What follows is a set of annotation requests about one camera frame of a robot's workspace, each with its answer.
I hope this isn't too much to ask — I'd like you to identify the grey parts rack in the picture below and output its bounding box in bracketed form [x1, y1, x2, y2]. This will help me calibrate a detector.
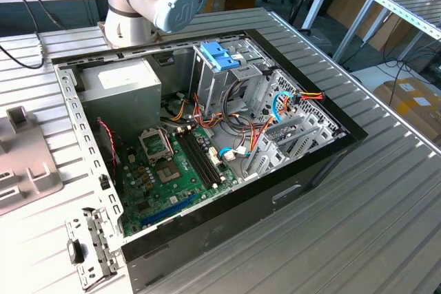
[0, 106, 65, 218]

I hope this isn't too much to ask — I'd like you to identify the metal socket cover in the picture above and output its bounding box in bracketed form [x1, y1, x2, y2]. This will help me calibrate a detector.
[138, 127, 174, 164]

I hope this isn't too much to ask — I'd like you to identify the brown cardboard panel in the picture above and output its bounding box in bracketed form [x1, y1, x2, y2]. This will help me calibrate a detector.
[327, 0, 420, 52]

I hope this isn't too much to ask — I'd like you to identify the thin metal locking lever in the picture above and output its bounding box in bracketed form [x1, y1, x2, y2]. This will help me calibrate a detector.
[164, 130, 174, 161]

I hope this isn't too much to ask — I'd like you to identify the blue expansion slot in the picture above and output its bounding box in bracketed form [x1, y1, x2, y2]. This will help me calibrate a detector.
[139, 193, 198, 228]

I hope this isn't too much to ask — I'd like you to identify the blue plastic drive bracket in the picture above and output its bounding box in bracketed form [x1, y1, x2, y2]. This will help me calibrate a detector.
[199, 41, 240, 72]

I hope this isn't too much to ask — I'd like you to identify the red yellow disk power wire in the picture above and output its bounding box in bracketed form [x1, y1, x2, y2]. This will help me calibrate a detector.
[247, 90, 327, 152]

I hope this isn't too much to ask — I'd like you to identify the metal disk bay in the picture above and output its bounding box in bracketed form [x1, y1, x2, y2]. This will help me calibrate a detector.
[240, 68, 347, 182]

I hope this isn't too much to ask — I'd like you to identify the green motherboard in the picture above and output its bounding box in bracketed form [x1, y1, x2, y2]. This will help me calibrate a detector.
[119, 124, 242, 238]

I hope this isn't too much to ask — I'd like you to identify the black case fan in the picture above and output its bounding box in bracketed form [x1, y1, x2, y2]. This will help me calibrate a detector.
[91, 116, 122, 185]

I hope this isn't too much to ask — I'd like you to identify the metal drive cage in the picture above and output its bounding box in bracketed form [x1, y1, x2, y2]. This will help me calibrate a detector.
[188, 36, 276, 119]

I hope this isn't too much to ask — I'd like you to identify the short thin blue wire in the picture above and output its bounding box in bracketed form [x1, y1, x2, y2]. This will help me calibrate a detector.
[218, 147, 251, 163]

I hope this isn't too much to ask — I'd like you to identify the white low table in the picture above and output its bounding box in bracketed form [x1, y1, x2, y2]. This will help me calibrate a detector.
[349, 61, 441, 98]

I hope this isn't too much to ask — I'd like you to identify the large labelled cardboard box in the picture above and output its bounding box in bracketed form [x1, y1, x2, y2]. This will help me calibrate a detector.
[373, 78, 441, 143]

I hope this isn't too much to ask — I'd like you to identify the black open PC case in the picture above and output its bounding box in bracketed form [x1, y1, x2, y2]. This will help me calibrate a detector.
[50, 28, 369, 294]

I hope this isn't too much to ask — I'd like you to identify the coloured power wire bundle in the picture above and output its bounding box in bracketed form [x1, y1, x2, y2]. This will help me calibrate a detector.
[160, 92, 273, 157]

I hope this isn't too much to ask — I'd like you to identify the CPU socket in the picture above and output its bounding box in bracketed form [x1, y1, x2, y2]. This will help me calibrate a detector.
[154, 158, 183, 185]

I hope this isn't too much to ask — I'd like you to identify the grey power supply box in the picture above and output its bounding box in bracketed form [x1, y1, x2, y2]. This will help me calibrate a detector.
[77, 58, 163, 143]

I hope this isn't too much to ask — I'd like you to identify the black RAM slot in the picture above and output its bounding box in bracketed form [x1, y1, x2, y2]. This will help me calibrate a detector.
[188, 127, 224, 187]
[176, 129, 212, 189]
[184, 128, 220, 188]
[180, 129, 216, 189]

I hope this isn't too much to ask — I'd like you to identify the light blue data wire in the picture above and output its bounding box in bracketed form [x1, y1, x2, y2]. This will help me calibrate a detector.
[271, 90, 298, 125]

